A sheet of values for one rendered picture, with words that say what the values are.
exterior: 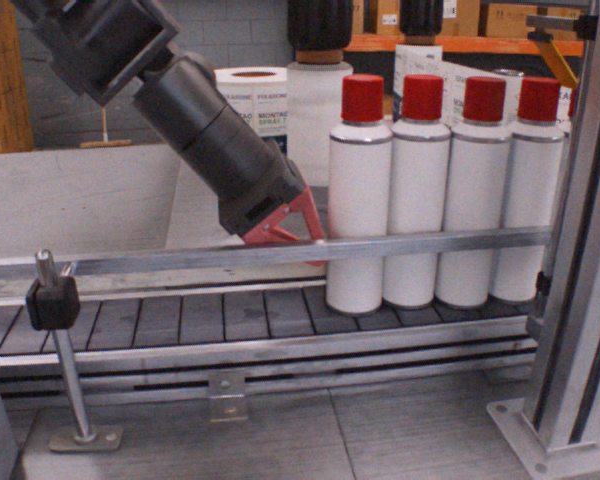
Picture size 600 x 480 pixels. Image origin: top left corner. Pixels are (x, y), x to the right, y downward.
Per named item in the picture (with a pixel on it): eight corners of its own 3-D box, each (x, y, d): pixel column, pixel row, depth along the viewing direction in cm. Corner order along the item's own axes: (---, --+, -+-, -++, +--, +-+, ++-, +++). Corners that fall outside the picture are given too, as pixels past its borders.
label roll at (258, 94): (206, 144, 106) (202, 68, 100) (309, 143, 106) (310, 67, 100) (191, 175, 87) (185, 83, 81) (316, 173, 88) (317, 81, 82)
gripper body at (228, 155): (285, 151, 49) (230, 88, 46) (302, 187, 40) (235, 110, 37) (230, 197, 50) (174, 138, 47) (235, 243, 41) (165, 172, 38)
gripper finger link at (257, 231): (342, 216, 52) (278, 142, 48) (361, 248, 45) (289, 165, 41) (287, 261, 53) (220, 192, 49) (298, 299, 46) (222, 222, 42)
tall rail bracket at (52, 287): (115, 391, 47) (83, 216, 40) (102, 452, 40) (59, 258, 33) (79, 394, 46) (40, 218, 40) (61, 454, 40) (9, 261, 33)
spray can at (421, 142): (426, 283, 54) (446, 72, 46) (439, 310, 50) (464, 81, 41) (374, 284, 54) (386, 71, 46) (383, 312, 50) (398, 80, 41)
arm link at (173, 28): (39, 59, 37) (123, -29, 35) (77, 45, 47) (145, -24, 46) (159, 175, 42) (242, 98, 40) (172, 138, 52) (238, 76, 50)
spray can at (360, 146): (368, 286, 54) (380, 72, 46) (390, 313, 49) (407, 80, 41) (318, 293, 53) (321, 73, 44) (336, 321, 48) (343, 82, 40)
